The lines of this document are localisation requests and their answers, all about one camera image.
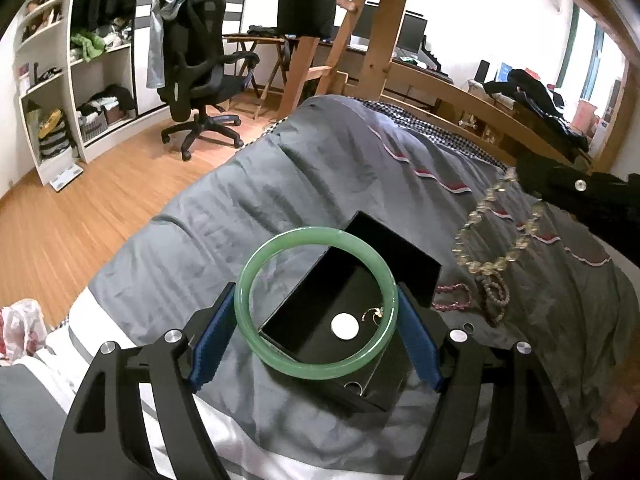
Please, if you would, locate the black jewelry box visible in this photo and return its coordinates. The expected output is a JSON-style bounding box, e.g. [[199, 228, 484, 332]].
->
[[259, 210, 444, 414]]

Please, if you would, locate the green jade bangle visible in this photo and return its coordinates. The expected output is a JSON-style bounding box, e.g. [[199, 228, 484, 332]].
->
[[234, 227, 401, 380]]

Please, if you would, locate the white bathroom scale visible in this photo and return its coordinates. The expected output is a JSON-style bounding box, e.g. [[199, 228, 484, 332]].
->
[[49, 162, 84, 192]]

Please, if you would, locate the brown bead bracelet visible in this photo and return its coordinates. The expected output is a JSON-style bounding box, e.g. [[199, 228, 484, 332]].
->
[[476, 272, 512, 325]]

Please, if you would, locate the grey duvet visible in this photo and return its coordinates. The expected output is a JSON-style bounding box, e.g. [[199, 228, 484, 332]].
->
[[0, 95, 640, 480]]

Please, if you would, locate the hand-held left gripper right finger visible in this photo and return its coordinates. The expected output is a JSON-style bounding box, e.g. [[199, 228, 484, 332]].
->
[[397, 284, 582, 480]]

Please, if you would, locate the yellow crystal bead necklace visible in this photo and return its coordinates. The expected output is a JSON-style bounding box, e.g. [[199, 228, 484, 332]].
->
[[452, 167, 551, 281]]

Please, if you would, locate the wooden bed frame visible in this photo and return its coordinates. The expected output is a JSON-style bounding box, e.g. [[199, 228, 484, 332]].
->
[[300, 0, 640, 173]]

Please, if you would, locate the light grey jacket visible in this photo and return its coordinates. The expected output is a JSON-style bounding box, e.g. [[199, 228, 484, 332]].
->
[[146, 0, 199, 90]]

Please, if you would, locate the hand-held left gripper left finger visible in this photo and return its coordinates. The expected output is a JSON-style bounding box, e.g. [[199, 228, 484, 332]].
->
[[52, 281, 237, 480]]

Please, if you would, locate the pink bead bracelet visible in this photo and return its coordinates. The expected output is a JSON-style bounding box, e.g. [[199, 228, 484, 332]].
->
[[433, 283, 474, 312]]

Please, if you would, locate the wooden ladder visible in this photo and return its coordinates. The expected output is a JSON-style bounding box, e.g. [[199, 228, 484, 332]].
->
[[275, 0, 417, 121]]

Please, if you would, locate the black office chair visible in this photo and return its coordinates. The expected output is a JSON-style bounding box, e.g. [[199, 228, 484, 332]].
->
[[157, 0, 261, 162]]

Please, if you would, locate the black clothing pile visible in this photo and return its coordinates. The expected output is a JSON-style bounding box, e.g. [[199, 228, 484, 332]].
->
[[482, 67, 594, 154]]

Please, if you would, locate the red and white plastic bag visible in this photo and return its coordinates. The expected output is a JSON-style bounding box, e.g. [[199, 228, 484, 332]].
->
[[0, 298, 49, 362]]

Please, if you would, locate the green cloth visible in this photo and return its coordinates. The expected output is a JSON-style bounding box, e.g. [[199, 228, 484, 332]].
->
[[70, 31, 107, 63]]

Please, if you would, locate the checked bedsheet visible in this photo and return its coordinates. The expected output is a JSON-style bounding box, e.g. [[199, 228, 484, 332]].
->
[[357, 99, 518, 168]]

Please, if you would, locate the black computer monitor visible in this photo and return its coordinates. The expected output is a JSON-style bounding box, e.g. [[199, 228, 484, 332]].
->
[[351, 2, 402, 52], [399, 12, 429, 57]]

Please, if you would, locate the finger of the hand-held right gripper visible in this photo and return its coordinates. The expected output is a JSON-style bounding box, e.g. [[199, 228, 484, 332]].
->
[[515, 151, 640, 261]]

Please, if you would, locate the white shelf unit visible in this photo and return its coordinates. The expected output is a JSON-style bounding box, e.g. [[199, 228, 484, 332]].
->
[[12, 0, 147, 187]]

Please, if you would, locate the white round disc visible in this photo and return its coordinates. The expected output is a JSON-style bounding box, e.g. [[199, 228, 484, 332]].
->
[[331, 313, 360, 341]]

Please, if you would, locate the wooden folding table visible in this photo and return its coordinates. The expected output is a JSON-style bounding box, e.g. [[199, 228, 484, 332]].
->
[[222, 32, 302, 120]]

